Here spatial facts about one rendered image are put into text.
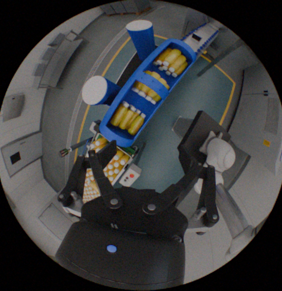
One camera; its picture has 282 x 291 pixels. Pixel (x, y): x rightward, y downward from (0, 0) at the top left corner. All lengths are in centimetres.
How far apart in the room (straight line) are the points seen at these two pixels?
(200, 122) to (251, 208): 238
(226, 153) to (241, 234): 46
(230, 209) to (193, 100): 174
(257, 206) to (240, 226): 214
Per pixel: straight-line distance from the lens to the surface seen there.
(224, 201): 60
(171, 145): 191
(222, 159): 63
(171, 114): 183
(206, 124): 81
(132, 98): 87
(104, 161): 17
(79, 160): 15
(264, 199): 268
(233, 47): 126
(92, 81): 101
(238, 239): 55
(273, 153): 154
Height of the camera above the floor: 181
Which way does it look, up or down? 71 degrees down
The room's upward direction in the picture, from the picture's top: 153 degrees counter-clockwise
